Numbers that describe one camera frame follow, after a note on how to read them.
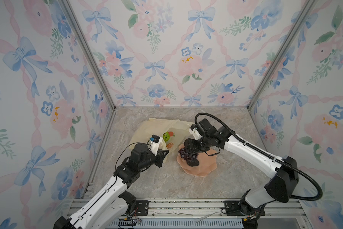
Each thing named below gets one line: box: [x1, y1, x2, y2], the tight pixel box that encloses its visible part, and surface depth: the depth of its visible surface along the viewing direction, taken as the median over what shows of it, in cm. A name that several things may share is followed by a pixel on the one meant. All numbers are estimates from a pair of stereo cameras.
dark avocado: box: [186, 158, 200, 167], surface depth 87 cm
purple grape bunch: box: [178, 147, 199, 161], surface depth 87 cm
